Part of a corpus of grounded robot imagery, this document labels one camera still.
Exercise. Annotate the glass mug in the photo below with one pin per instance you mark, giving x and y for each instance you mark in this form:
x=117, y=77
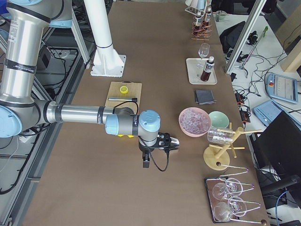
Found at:
x=221, y=136

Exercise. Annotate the black tray with glasses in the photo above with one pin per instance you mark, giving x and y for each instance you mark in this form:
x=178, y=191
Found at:
x=225, y=202

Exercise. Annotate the green bowl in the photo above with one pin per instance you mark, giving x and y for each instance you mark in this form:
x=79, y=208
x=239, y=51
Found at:
x=219, y=119

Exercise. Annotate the blue teach pendant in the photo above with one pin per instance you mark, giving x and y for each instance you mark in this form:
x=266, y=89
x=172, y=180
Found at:
x=268, y=111
x=282, y=87

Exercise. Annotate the white cup rack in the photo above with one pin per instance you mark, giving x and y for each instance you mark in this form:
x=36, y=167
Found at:
x=195, y=6

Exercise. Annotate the tea bottle front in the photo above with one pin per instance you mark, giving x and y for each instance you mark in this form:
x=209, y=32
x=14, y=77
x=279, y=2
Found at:
x=209, y=65

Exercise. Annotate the tea bottle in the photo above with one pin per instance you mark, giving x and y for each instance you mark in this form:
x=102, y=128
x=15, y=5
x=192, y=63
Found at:
x=209, y=65
x=197, y=23
x=207, y=17

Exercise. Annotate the copper wire bottle basket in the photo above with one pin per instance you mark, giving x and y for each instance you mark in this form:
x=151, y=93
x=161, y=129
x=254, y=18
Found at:
x=204, y=33

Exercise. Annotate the steel muddler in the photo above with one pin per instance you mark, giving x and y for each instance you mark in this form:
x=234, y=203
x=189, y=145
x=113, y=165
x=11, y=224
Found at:
x=123, y=99

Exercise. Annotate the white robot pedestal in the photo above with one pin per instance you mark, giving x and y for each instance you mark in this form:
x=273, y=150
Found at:
x=107, y=62

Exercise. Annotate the green tipped metal rod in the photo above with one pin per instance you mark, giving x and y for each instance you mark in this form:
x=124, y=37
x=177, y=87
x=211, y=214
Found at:
x=262, y=35

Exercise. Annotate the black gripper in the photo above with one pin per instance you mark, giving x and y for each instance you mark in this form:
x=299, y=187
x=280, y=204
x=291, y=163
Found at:
x=144, y=148

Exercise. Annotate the pink bowl with ice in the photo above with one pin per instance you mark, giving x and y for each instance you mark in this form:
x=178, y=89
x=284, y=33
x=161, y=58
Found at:
x=194, y=122

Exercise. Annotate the metal ice scoop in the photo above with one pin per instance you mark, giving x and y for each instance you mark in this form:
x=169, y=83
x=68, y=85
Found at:
x=170, y=144

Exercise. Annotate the tea bottle back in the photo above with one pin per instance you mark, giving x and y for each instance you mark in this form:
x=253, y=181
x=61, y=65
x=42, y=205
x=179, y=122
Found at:
x=207, y=17

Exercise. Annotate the tea bottle middle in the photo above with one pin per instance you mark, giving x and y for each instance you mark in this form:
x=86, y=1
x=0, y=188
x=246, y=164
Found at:
x=197, y=23

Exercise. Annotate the wooden cutting board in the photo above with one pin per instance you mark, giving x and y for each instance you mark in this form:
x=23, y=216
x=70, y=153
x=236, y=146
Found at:
x=134, y=90

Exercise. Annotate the wooden glass tree stand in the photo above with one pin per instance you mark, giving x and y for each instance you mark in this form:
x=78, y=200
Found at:
x=216, y=155

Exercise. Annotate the black monitor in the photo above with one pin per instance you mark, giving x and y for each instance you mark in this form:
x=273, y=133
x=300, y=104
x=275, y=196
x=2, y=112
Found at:
x=279, y=146

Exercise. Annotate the clear wine glass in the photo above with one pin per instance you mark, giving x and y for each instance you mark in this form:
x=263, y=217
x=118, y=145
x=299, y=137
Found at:
x=203, y=52

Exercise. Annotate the half lemon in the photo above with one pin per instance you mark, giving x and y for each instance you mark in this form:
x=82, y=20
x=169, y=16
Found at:
x=123, y=89

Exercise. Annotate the grey folded cloth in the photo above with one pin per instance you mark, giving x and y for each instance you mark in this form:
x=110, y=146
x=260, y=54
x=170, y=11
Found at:
x=203, y=97

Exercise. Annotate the cream rectangular tray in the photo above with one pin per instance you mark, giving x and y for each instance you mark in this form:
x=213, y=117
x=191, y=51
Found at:
x=195, y=68

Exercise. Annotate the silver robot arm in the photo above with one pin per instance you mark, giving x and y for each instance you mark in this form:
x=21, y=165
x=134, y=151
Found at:
x=19, y=111

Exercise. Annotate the aluminium frame post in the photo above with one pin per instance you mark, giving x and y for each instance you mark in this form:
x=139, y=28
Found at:
x=252, y=18

